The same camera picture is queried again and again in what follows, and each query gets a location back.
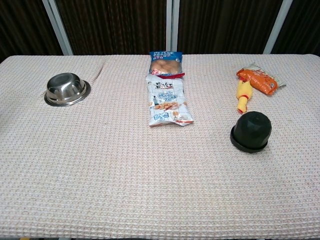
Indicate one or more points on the white peanut snack bag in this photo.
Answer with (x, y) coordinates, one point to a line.
(166, 100)

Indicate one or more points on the grey metal partition post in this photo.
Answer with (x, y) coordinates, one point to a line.
(57, 25)
(172, 25)
(277, 25)

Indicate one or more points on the blue snack bag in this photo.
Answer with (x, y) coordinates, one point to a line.
(165, 62)

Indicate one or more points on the black round puck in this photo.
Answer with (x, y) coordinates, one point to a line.
(246, 149)

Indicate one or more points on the stainless steel bowl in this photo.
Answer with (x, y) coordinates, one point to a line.
(65, 87)

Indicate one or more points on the black upturned bowl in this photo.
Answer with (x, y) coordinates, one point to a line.
(251, 127)

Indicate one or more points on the beige waffle tablecloth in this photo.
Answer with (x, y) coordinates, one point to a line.
(125, 170)

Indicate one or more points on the dark brown partition panel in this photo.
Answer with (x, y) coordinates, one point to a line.
(225, 25)
(22, 25)
(305, 25)
(112, 25)

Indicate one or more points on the yellow rubber chicken toy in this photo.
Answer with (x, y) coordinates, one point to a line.
(243, 96)

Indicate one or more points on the orange snack bag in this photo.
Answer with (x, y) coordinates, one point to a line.
(262, 81)

